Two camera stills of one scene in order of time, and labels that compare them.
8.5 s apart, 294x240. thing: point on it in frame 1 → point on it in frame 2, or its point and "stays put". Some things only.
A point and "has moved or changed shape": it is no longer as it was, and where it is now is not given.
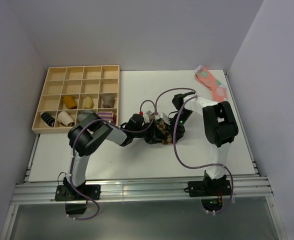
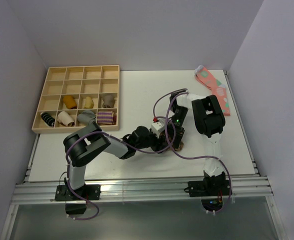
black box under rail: x=75 y=208 stays put
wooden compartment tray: x=71 y=90 stays put
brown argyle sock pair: x=165 y=127 has moved or changed shape
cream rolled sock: x=65 y=119 stays put
